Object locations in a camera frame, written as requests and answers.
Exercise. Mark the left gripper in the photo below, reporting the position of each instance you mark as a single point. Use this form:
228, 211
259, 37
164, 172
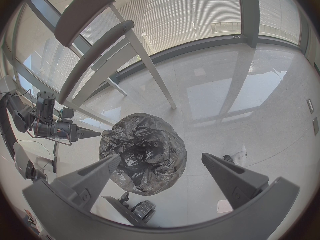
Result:
63, 130

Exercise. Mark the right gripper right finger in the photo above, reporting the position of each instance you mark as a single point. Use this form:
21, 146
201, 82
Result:
230, 181

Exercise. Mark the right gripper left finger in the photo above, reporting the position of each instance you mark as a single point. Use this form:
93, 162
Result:
95, 181

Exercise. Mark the white printed wrapper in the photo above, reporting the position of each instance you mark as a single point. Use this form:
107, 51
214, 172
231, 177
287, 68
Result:
240, 156

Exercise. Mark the black plastic bag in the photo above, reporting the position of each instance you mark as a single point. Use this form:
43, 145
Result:
162, 139

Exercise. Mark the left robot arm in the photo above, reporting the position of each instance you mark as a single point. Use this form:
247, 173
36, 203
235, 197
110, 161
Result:
45, 106

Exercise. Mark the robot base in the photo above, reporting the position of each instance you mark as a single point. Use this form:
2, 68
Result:
110, 209

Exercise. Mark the grey chair with white legs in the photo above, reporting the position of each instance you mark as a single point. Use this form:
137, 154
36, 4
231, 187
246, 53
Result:
82, 14

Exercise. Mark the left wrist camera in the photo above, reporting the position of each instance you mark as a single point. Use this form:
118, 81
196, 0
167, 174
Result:
67, 114

